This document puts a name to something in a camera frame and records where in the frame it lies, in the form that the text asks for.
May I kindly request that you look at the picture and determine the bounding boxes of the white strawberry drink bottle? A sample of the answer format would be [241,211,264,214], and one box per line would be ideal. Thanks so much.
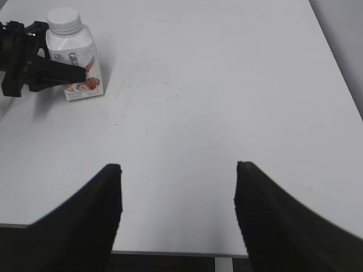
[46,23,104,101]

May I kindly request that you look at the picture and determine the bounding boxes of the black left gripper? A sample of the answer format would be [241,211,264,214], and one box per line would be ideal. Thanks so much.
[1,21,86,97]

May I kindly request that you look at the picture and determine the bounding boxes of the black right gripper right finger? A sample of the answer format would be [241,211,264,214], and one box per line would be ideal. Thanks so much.
[234,161,362,271]

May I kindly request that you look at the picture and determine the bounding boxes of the white screw bottle cap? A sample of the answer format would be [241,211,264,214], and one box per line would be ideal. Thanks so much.
[47,7,83,36]

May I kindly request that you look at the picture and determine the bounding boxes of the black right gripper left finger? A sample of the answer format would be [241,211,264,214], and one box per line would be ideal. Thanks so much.
[1,164,123,271]

